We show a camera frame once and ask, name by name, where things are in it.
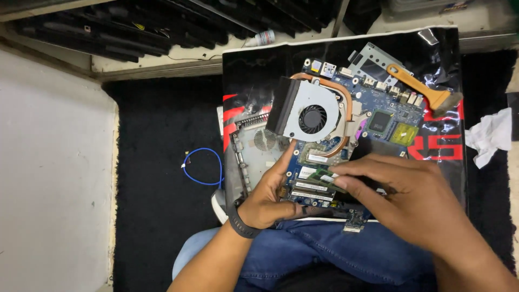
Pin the grey box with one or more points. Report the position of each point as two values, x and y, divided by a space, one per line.
425 8

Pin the row of black laptop parts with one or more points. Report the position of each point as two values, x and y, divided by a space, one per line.
121 28

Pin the black wristband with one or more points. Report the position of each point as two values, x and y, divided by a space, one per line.
240 223

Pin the blue laptop motherboard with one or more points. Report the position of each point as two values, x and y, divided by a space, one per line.
389 109

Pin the person's left hand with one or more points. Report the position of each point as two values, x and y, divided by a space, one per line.
259 207

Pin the light blue seat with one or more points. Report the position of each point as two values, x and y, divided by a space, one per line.
194 253

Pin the black carpet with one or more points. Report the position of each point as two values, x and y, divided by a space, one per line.
162 202

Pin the small white bottle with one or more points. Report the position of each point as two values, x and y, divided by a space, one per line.
263 38

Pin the green memory module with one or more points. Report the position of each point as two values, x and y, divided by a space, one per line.
320 177

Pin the person's right hand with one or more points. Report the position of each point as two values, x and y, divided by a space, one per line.
409 198

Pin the crumpled white tissue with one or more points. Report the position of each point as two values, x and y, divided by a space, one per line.
488 136

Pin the black mat with red print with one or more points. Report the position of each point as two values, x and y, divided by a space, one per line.
259 69

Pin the grey laptop bottom case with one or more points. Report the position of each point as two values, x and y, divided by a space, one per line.
255 150

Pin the person's legs in blue jeans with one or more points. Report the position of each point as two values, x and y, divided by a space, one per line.
324 255

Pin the white round object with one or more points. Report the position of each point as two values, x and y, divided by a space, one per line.
219 205

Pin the grey metal bracket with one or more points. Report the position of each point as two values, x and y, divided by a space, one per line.
373 61

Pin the grey cooling fan with heatsink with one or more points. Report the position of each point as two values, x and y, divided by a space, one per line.
312 115

